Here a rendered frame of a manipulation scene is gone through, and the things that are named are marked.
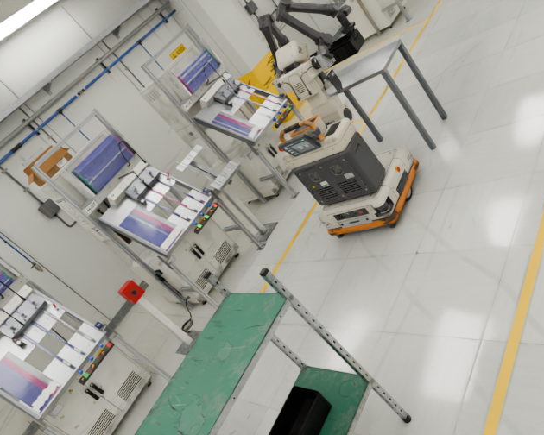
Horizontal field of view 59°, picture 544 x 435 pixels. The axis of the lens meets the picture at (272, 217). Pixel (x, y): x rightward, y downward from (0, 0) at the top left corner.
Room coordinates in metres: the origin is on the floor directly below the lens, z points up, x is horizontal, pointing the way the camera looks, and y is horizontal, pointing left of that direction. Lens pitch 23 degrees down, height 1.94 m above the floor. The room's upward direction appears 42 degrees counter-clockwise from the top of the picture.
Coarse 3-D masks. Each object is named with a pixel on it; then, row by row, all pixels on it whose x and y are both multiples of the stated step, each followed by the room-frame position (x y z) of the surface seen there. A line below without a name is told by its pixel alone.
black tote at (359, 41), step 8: (344, 40) 3.57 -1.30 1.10; (352, 40) 3.38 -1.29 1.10; (360, 40) 3.43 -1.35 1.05; (336, 48) 3.46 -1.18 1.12; (344, 48) 3.41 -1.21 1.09; (352, 48) 3.37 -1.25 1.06; (312, 56) 3.82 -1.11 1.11; (336, 56) 3.49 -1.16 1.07; (344, 56) 3.44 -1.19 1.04; (336, 64) 3.52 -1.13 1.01
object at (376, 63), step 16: (384, 48) 3.68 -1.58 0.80; (400, 48) 3.61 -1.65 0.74; (352, 64) 3.96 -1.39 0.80; (368, 64) 3.67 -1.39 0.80; (384, 64) 3.39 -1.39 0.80; (352, 80) 3.62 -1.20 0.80; (352, 96) 4.13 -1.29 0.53; (400, 96) 3.34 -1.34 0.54; (432, 96) 3.59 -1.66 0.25; (416, 128) 3.37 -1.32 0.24; (432, 144) 3.34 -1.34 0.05
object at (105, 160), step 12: (108, 144) 4.43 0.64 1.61; (120, 144) 4.47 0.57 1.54; (96, 156) 4.34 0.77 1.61; (108, 156) 4.38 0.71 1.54; (120, 156) 4.43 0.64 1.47; (132, 156) 4.47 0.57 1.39; (84, 168) 4.25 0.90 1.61; (96, 168) 4.29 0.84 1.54; (108, 168) 4.34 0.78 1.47; (120, 168) 4.38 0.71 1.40; (84, 180) 4.22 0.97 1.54; (96, 180) 4.25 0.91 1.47; (108, 180) 4.29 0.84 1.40; (96, 192) 4.24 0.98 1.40
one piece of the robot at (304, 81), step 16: (304, 64) 3.25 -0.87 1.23; (288, 80) 3.38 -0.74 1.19; (304, 80) 3.28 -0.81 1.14; (320, 80) 3.36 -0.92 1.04; (304, 96) 3.33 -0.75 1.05; (320, 96) 3.32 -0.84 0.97; (336, 96) 3.33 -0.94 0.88; (320, 112) 3.38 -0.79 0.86; (336, 112) 3.29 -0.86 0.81; (352, 112) 3.36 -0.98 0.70
